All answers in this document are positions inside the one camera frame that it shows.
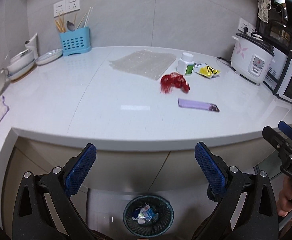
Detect blue white milk carton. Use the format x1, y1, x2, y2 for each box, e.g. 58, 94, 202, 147
137, 205, 158, 224

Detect black metal rack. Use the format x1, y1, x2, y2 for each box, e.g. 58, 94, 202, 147
255, 0, 292, 95

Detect white rice cooker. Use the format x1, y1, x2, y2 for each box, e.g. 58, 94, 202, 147
231, 33, 275, 85

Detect left wall socket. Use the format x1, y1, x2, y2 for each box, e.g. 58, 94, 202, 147
53, 0, 80, 17

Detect black power cord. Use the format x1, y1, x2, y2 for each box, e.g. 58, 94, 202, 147
216, 56, 236, 69

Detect bubble wrap sheet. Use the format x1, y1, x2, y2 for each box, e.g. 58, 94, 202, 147
110, 49, 176, 80

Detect white shallow plate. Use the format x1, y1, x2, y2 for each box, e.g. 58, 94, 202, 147
35, 49, 63, 66

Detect stacked white bowls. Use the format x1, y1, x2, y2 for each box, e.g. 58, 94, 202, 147
7, 48, 35, 82

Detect wall socket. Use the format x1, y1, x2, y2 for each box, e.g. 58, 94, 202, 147
53, 0, 80, 17
238, 18, 256, 36

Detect purple wrapper strip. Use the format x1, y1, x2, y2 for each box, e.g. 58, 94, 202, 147
177, 99, 220, 112

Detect red mesh net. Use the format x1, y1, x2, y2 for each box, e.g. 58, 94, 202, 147
160, 72, 190, 94

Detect right wall socket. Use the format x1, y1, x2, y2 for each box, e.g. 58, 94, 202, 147
238, 18, 256, 36

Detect blue utensil holder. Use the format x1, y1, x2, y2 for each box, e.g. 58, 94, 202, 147
59, 27, 91, 56

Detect white ceramic scoop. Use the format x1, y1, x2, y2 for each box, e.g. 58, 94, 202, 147
25, 33, 39, 59

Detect hanging mesh cloth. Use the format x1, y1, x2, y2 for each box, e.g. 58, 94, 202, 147
257, 0, 271, 23

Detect white microwave oven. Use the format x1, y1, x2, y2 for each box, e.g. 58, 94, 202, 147
264, 47, 292, 103

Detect yellow snack wrapper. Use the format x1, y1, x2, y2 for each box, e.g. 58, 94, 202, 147
193, 62, 220, 79

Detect teal mesh trash basket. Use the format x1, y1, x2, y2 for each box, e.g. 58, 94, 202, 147
123, 194, 174, 238

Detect white pill bottle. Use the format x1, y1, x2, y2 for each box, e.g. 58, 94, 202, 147
176, 52, 195, 76

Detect person right hand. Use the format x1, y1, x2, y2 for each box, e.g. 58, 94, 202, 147
276, 176, 292, 217

